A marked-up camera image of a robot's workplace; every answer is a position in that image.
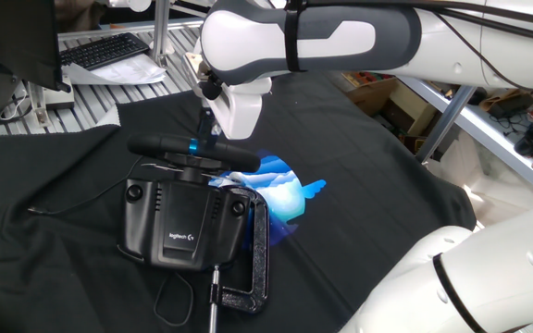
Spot long thin black cable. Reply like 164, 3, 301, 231
28, 154, 145, 216

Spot person in brown top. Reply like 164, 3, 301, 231
55, 0, 104, 33

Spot black cloth with blue print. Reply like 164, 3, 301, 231
0, 63, 478, 333

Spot white paper sheets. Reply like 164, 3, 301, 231
61, 54, 168, 86

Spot black racing steering wheel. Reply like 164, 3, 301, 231
126, 132, 263, 184

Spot black Logitech wheel base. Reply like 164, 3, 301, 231
116, 170, 253, 273

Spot black power adapter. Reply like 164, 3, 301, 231
487, 93, 533, 119

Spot small aluminium bracket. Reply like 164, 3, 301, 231
28, 80, 51, 129

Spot black monitor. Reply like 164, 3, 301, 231
0, 0, 72, 93

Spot aluminium rail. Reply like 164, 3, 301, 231
57, 18, 203, 42

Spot thin black cable loop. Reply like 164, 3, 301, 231
153, 271, 195, 327

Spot wooden tray of coloured blocks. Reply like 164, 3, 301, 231
342, 71, 390, 89

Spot aluminium upright post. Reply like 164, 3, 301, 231
151, 0, 171, 66

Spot cream cardboard box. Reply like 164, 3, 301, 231
379, 80, 439, 138

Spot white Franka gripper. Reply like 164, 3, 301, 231
182, 41, 273, 150

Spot silver depth camera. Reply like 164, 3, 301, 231
182, 51, 212, 82

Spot black computer keyboard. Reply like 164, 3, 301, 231
59, 31, 151, 71

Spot black camera cable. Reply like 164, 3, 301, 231
200, 68, 225, 102

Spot brown cardboard box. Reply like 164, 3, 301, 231
340, 71, 400, 117

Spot grey metal shelf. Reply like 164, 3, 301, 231
398, 76, 533, 200

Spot black metal C-clamp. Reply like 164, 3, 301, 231
207, 185, 271, 333

